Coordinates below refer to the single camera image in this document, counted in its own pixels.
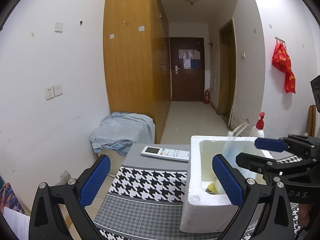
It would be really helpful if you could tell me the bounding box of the white remote control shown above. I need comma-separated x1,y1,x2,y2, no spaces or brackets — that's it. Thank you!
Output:
141,146,190,162

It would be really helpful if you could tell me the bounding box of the yellow foam net sleeve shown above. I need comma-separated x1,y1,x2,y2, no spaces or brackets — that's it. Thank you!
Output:
206,182,217,194

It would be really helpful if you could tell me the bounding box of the wooden wardrobe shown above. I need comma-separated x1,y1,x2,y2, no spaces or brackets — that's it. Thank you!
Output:
103,0,171,143

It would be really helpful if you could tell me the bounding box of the blue face masks stack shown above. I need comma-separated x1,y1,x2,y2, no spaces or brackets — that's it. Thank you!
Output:
221,120,249,167

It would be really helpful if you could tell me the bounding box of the dark brown entrance door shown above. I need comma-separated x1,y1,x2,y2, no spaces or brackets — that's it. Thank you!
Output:
169,37,205,102

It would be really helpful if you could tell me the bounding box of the white styrofoam box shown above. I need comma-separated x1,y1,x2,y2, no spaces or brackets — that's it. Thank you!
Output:
179,135,275,234

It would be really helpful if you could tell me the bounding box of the white foam tube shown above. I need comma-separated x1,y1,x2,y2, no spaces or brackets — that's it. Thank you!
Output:
214,179,226,194

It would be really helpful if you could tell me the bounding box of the light blue cloth heap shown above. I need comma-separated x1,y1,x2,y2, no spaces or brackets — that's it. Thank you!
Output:
91,112,156,157

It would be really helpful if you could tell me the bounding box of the white red pump bottle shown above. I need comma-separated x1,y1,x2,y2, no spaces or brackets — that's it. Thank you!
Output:
249,112,265,138

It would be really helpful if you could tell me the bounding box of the red fire extinguisher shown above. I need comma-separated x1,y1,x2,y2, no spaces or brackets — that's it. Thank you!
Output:
203,89,210,105

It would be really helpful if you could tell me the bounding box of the wall socket pair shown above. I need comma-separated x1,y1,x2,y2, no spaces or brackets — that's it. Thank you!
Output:
44,84,63,100

